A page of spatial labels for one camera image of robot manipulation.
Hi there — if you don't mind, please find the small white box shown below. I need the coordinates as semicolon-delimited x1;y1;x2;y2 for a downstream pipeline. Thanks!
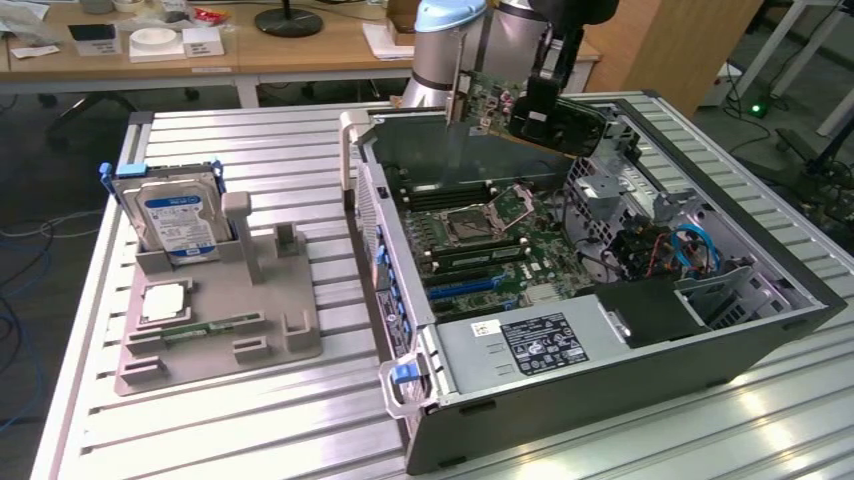
180;25;224;60

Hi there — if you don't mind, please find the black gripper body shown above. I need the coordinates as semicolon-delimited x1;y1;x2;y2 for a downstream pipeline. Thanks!
533;0;619;28

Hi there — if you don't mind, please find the green motherboard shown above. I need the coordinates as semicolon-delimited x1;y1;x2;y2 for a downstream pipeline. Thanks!
392;169;597;322

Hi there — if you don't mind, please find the black round lamp base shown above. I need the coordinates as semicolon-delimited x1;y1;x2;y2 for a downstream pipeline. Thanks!
254;0;327;38

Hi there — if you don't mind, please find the black chair base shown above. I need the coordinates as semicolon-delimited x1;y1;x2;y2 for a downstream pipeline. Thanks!
38;88;143;147

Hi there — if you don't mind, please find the metal disk bay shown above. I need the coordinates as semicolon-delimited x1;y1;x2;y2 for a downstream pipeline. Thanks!
671;263;797;332

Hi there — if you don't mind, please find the silver CPU chip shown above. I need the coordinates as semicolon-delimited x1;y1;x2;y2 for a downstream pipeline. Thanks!
140;284;190;323

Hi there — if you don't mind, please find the black floor stand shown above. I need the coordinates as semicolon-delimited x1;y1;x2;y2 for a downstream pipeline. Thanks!
771;126;854;212

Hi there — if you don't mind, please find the black case regulatory label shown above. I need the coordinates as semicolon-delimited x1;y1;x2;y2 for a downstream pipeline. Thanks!
375;288;410;347

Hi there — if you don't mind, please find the white table frame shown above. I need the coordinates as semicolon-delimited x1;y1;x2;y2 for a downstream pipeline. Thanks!
731;0;854;137

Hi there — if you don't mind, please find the wooden cabinet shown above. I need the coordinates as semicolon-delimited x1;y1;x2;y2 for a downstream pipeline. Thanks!
585;0;767;117

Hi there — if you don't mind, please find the CPU socket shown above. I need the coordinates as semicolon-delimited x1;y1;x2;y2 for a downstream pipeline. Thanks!
438;199;510;247

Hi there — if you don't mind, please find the blue expansion slot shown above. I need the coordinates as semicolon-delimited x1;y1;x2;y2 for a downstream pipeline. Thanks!
424;281;494;303

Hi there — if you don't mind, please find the metal drive cage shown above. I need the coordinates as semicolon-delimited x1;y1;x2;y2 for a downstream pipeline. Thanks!
575;174;634;222

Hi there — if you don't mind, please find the wooden desk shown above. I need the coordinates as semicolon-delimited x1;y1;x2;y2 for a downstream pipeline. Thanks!
0;0;603;96

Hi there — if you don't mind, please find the green RAM stick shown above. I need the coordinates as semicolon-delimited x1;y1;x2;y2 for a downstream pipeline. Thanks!
158;314;260;345
435;246;530;272

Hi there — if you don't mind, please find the white paper stack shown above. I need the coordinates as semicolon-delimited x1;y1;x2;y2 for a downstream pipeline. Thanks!
362;19;416;62

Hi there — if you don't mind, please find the blue data wire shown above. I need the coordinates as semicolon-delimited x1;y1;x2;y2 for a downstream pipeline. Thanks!
671;223;723;272

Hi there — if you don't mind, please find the metal CPU socket cover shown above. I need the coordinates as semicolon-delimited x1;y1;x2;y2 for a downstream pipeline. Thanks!
490;183;537;222

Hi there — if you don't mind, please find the grey plastic parts rack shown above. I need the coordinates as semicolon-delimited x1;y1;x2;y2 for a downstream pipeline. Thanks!
112;191;323;397

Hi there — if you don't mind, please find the black expansion slot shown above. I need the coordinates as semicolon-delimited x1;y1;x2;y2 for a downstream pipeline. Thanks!
428;267;491;287

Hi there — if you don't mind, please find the grey power supply unit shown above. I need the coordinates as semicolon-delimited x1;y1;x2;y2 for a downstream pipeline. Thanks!
431;293;634;397

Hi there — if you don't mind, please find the white box with black top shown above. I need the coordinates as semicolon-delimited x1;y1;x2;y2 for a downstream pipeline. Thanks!
68;23;123;57

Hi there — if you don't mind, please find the brown cardboard box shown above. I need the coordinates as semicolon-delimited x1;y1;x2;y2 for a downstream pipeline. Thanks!
386;0;423;35

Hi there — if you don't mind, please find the white paper note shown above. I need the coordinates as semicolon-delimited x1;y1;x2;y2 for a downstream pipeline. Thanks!
8;44;63;60

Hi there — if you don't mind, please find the hard disk with blue carrier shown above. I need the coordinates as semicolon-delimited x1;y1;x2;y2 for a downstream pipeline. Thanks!
98;157;230;267

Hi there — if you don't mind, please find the black RAM slot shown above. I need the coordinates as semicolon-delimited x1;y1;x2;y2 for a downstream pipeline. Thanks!
404;188;495;200
406;194;497;206
407;200;499;212
403;182;494;194

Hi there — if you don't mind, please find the open grey PC case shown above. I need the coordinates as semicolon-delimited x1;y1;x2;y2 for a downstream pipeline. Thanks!
338;96;850;476

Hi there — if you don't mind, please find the green graphics card black fan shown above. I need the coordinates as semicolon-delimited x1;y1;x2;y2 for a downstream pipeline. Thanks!
443;27;613;157

